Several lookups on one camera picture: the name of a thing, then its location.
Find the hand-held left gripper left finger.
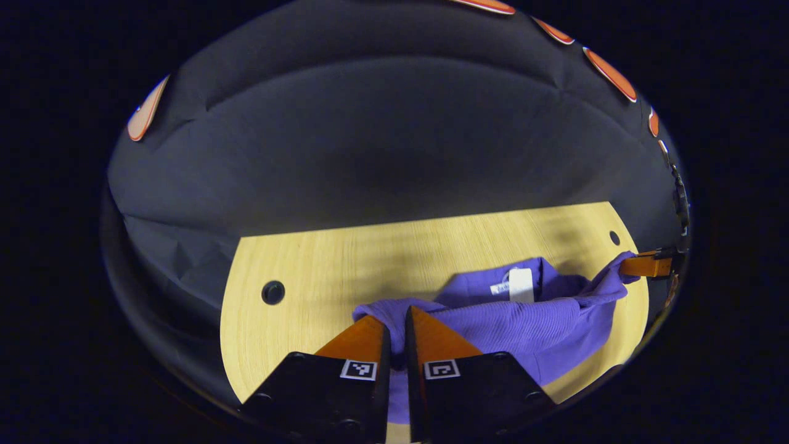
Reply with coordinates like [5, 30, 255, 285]
[239, 314, 393, 444]

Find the black backdrop cloth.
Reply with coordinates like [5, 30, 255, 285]
[102, 0, 688, 395]

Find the purple knit cardigan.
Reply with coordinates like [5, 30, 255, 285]
[353, 250, 642, 426]

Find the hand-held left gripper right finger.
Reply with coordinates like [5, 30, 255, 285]
[404, 305, 557, 443]

